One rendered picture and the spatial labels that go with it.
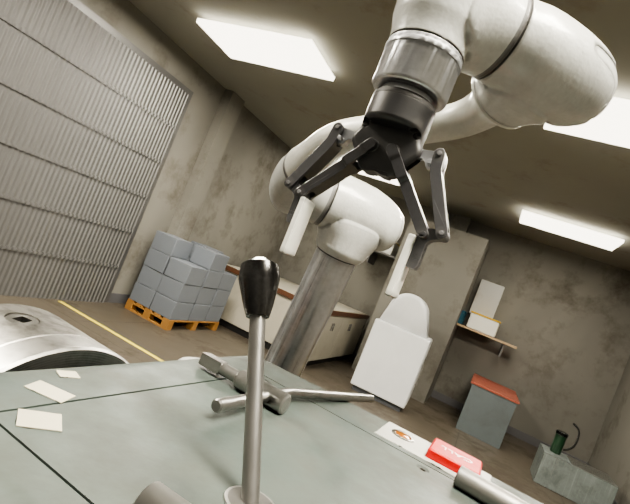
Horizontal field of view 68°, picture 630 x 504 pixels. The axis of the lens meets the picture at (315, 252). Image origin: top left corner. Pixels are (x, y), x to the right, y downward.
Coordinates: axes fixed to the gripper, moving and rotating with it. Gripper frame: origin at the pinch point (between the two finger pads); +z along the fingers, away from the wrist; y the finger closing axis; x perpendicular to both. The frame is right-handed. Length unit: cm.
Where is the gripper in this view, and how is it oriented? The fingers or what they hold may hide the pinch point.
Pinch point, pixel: (339, 265)
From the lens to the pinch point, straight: 52.7
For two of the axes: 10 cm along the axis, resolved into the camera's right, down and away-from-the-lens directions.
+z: -3.7, 9.3, -0.2
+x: -3.8, -1.7, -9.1
